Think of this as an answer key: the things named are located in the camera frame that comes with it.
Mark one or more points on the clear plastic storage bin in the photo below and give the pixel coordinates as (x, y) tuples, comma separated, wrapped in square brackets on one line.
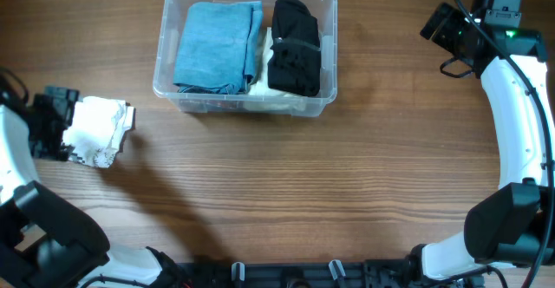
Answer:
[(172, 24)]

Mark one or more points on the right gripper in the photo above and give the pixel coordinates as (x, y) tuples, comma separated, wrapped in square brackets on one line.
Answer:
[(453, 19)]

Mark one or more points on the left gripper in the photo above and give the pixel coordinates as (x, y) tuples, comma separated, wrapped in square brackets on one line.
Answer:
[(63, 100)]

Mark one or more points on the black knit garment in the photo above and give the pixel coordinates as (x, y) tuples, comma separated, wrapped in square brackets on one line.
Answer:
[(296, 60)]

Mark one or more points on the cream cloth garment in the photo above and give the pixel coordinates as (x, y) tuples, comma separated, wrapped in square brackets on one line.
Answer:
[(260, 83)]

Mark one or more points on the blue denim jeans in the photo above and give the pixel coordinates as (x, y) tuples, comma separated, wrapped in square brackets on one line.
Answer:
[(217, 51)]

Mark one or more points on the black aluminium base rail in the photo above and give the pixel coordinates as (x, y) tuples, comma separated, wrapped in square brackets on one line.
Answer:
[(386, 273)]

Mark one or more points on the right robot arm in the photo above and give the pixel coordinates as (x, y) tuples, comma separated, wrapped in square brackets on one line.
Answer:
[(514, 227)]

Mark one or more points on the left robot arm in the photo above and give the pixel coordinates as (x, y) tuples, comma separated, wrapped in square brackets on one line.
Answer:
[(45, 240)]

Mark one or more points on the white graphic t-shirt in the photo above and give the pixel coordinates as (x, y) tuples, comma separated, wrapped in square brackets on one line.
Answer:
[(97, 131)]

